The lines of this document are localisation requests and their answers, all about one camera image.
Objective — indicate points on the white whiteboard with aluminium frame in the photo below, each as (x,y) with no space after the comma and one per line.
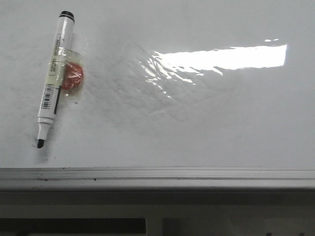
(177,94)

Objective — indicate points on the white black-tipped whiteboard marker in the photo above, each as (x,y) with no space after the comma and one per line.
(65,71)

